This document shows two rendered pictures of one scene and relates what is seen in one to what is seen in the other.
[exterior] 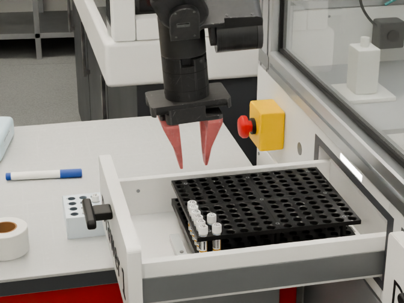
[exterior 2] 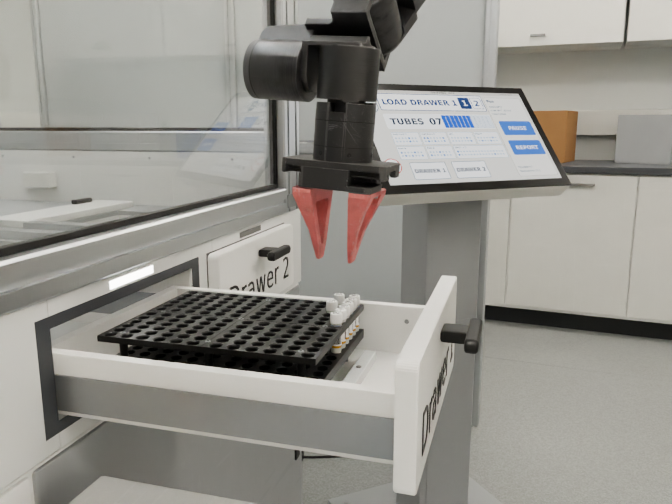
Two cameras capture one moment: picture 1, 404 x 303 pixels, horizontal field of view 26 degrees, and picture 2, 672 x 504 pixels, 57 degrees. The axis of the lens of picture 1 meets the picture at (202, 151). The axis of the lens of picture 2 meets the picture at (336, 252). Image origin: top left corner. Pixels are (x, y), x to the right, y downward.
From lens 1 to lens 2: 1.65 m
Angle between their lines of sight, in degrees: 135
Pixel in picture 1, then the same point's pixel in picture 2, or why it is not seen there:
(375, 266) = not seen: hidden behind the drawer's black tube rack
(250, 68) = not seen: outside the picture
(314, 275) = not seen: hidden behind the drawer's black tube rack
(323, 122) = (64, 276)
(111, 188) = (435, 315)
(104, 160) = (417, 350)
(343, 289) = (146, 439)
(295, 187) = (178, 321)
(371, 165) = (158, 241)
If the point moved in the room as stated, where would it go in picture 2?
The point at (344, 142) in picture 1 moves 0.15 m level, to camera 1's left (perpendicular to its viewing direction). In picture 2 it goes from (119, 257) to (232, 273)
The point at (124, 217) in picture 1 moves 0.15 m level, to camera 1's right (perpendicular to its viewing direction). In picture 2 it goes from (442, 291) to (319, 274)
